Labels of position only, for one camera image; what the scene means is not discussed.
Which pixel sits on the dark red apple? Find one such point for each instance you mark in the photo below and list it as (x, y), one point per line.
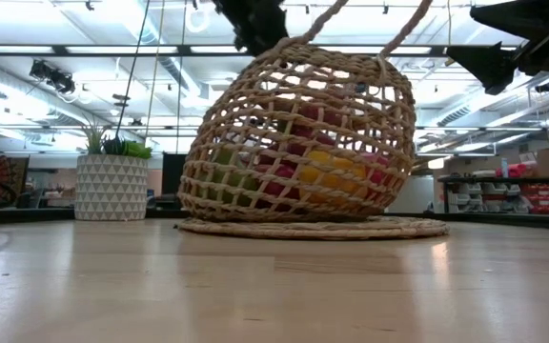
(312, 116)

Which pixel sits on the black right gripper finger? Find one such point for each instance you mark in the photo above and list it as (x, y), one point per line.
(486, 64)
(527, 19)

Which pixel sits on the dull green pear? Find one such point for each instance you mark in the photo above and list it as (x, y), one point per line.
(229, 178)

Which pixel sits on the black monitor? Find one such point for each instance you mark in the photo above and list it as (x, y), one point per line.
(173, 176)

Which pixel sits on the colourful patterned wall hanging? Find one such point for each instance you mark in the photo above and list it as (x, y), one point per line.
(3, 178)

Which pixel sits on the grey parts bins shelf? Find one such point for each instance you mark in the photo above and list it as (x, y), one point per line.
(479, 188)

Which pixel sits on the black ceiling mounted device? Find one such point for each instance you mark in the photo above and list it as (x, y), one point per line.
(53, 76)

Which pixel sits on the white cabinet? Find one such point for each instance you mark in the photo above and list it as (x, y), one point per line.
(410, 195)

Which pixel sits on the red background item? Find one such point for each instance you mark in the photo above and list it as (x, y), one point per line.
(515, 170)

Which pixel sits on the yellow bell pepper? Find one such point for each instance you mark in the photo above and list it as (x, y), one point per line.
(331, 178)

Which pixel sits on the black aluminium table frame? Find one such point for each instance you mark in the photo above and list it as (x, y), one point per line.
(494, 220)

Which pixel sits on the purple grape bunch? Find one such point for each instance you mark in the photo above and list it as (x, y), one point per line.
(258, 24)

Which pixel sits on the succulent in white patterned pot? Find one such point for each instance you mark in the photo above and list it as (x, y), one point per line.
(112, 186)

